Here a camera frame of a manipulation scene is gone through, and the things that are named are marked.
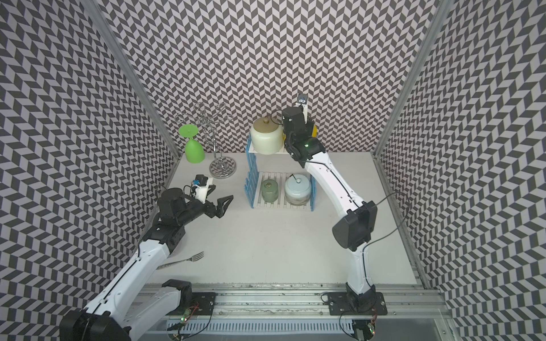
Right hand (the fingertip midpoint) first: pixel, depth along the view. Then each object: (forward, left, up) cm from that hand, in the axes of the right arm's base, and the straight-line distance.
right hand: (302, 118), depth 79 cm
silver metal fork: (-39, +42, -36) cm, 67 cm away
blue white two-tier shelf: (-2, +11, -36) cm, 38 cm away
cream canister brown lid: (-5, +13, -4) cm, 15 cm away
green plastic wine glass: (-1, +45, -15) cm, 48 cm away
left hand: (-22, +30, -17) cm, 41 cm away
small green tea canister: (-12, +14, -30) cm, 35 cm away
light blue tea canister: (-14, +1, -27) cm, 30 cm away
